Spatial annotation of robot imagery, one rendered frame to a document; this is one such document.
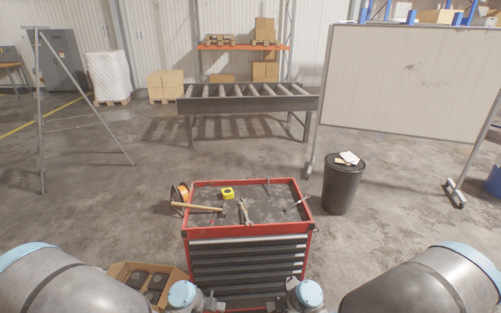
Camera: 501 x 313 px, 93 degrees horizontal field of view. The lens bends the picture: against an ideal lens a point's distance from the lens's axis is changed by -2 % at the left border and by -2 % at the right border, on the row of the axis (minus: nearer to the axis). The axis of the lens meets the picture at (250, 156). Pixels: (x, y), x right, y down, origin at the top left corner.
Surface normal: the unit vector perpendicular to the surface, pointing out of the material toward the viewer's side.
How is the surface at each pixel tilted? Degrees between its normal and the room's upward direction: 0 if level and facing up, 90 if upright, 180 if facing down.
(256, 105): 90
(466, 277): 23
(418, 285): 17
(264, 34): 90
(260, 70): 90
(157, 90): 90
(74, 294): 29
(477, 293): 45
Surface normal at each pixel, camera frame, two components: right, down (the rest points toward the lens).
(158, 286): 0.01, -0.88
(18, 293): -0.22, -0.48
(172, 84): 0.08, 0.47
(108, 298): 0.72, -0.61
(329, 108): -0.33, 0.44
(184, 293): -0.13, -0.69
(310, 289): 0.15, -0.69
